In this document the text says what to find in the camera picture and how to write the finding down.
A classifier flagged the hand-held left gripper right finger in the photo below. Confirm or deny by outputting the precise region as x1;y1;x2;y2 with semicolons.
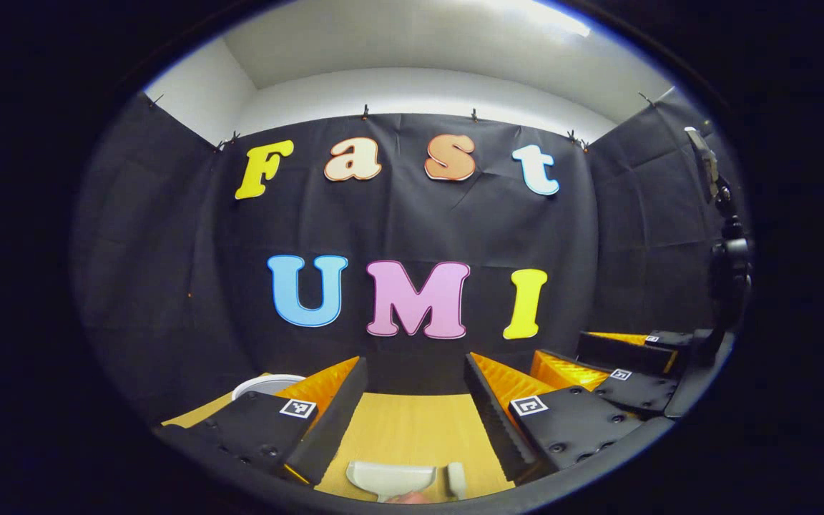
463;351;674;486

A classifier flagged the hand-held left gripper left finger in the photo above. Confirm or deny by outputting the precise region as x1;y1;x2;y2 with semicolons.
154;355;371;487

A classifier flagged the small grey broom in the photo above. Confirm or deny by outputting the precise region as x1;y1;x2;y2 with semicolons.
441;461;469;501

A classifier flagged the grey garbage bin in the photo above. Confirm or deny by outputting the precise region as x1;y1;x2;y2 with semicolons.
231;373;308;401

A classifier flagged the grey plastic dustpan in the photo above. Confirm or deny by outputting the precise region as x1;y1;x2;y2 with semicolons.
345;461;438;503

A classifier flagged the wooden desktop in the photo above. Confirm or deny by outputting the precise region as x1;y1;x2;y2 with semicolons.
162;372;517;504

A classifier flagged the mounted phone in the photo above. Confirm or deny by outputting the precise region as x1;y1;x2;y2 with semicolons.
684;127;720;202

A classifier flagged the row of black clips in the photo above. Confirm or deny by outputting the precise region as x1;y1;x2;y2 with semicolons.
146;92;657;153

